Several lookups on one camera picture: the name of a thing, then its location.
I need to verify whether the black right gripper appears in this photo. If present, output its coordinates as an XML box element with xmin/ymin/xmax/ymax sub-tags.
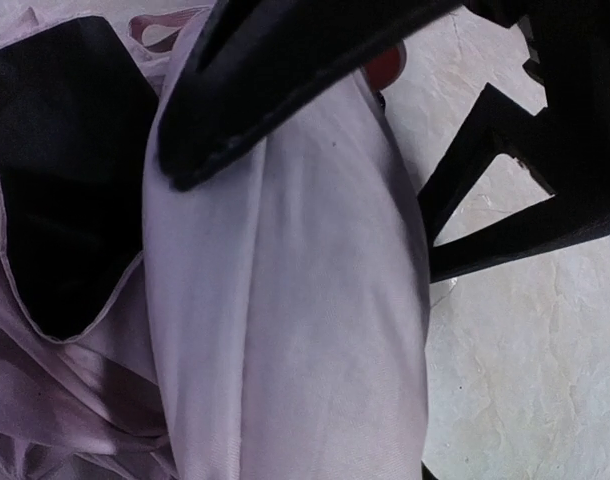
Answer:
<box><xmin>418</xmin><ymin>1</ymin><xmax>610</xmax><ymax>282</ymax></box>

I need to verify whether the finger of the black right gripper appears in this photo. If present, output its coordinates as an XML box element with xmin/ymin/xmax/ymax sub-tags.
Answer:
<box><xmin>158</xmin><ymin>1</ymin><xmax>459</xmax><ymax>191</ymax></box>

